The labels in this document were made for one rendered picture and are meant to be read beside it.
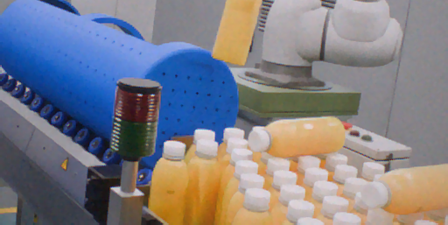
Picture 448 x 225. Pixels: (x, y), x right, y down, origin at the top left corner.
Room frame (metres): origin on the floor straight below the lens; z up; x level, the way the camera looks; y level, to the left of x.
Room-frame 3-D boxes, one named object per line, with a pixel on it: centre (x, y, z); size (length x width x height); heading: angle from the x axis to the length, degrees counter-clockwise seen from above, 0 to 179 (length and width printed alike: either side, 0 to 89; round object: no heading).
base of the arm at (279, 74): (2.25, -0.33, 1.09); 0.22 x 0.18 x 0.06; 36
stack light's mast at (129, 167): (1.02, 0.04, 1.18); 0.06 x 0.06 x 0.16
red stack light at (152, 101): (1.02, 0.04, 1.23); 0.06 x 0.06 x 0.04
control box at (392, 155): (1.52, -0.41, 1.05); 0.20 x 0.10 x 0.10; 33
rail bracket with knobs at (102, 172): (1.39, 0.09, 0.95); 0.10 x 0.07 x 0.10; 123
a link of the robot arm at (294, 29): (2.24, -0.35, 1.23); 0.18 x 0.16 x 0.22; 74
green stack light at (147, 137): (1.02, 0.04, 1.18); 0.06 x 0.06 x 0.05
